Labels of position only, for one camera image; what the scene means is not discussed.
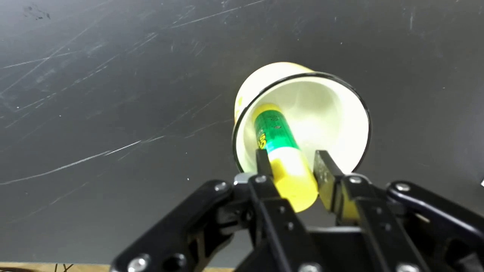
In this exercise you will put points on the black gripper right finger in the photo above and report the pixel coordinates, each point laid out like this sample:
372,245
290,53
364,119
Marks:
402,220

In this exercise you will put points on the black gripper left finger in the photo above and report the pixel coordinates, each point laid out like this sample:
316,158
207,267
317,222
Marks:
201,226

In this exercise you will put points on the green yellow glue stick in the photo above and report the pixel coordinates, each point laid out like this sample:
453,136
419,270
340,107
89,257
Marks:
281,151

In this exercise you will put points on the white cup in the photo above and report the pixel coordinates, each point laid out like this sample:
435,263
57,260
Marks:
326,115

